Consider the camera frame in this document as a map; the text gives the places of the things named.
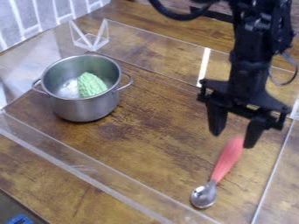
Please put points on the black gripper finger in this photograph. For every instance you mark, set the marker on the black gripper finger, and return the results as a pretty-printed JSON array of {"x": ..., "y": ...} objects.
[
  {"x": 255, "y": 128},
  {"x": 218, "y": 115}
]

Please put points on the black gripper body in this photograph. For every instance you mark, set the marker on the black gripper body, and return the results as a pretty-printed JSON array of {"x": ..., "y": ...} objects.
[{"x": 242, "y": 94}]

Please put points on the pink handled metal spoon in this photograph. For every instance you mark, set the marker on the pink handled metal spoon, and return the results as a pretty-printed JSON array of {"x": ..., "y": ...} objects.
[{"x": 203, "y": 195}]

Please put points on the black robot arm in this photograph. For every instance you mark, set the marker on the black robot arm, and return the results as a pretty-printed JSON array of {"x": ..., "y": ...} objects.
[{"x": 263, "y": 35}]

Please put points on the green bumpy toy vegetable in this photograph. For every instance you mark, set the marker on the green bumpy toy vegetable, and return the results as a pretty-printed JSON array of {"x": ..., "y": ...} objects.
[{"x": 91, "y": 85}]

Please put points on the stainless steel pot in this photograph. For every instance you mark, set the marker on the stainless steel pot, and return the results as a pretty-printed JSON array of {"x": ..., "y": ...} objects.
[{"x": 57, "y": 84}]

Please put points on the blue object at corner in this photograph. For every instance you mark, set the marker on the blue object at corner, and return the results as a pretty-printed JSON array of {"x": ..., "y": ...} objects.
[{"x": 20, "y": 219}]

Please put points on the clear acrylic corner bracket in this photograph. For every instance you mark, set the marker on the clear acrylic corner bracket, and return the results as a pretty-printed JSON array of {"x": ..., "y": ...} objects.
[{"x": 89, "y": 41}]

